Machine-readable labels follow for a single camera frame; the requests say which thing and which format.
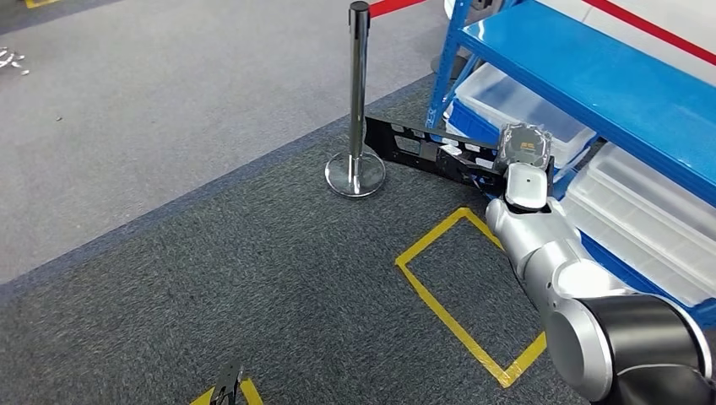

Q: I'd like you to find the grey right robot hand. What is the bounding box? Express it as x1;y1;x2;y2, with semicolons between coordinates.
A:
495;122;554;171

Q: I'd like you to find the long black plastic part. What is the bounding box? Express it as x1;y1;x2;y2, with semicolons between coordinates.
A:
363;116;555;197

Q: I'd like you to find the large blue steel shelf rack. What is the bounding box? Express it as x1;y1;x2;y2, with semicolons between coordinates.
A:
425;0;716;331

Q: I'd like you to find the red barrier belt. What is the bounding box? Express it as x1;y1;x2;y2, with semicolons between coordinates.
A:
581;0;716;67
367;0;429;19

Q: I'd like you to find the white floor debris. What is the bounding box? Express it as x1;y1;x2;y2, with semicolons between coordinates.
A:
0;47;30;77

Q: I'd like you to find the chrome stanchion post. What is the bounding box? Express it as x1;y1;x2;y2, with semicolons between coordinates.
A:
324;0;387;197

